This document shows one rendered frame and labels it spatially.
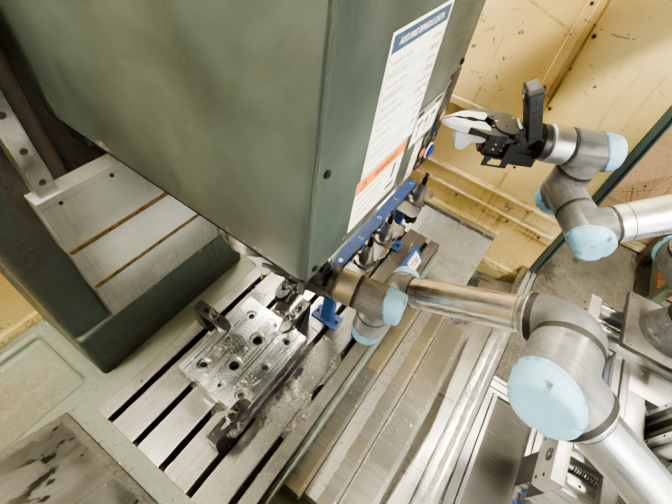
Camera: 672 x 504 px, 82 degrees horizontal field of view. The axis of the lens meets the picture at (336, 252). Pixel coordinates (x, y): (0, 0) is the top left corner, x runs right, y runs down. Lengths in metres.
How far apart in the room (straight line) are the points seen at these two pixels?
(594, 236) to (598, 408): 0.31
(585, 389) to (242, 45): 0.64
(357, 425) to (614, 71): 1.33
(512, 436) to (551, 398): 1.52
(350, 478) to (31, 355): 1.24
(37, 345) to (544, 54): 2.03
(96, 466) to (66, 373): 0.40
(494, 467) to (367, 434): 0.86
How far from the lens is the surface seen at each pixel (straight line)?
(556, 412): 0.70
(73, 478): 1.54
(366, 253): 1.05
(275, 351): 1.19
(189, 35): 0.49
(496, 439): 2.16
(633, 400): 1.44
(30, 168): 1.02
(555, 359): 0.71
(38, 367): 1.84
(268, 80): 0.42
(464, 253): 1.81
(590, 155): 0.91
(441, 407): 1.58
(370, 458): 1.41
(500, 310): 0.84
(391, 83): 0.51
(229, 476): 1.19
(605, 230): 0.88
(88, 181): 1.09
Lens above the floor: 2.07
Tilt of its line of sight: 51 degrees down
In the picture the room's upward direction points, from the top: 11 degrees clockwise
